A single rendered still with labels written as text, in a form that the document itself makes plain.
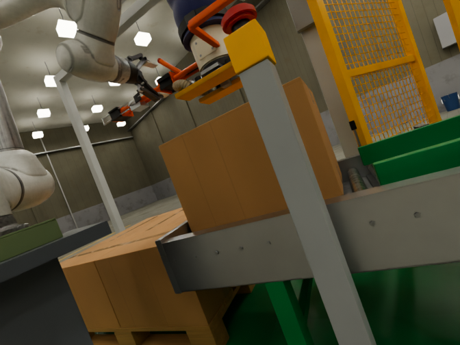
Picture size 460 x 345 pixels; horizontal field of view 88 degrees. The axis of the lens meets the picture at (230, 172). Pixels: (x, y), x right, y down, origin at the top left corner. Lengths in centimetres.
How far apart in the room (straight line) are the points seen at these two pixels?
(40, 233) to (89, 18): 62
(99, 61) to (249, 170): 57
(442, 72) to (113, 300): 875
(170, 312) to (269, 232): 77
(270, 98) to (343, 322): 44
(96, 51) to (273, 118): 59
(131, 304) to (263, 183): 98
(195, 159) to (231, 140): 17
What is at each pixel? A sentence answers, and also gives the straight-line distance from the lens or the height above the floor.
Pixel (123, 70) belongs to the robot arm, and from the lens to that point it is 94.
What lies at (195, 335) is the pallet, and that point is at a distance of 132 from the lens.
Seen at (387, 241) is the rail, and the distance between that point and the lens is 69.
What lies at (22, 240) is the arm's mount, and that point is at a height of 78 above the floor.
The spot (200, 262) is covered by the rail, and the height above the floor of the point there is 50.
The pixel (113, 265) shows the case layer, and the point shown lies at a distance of 144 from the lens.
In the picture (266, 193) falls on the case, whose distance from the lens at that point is 83.
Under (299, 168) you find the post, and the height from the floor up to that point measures 73.
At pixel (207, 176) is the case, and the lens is 91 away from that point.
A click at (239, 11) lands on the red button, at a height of 102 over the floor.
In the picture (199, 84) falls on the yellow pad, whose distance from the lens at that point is 95.
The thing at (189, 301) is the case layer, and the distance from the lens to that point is 121.
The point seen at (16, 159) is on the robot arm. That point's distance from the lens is 112.
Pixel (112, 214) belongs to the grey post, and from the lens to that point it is 464.
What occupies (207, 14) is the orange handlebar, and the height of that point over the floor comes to 121.
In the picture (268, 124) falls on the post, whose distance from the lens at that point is 45.
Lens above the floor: 78
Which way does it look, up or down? 2 degrees down
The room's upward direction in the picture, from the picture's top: 21 degrees counter-clockwise
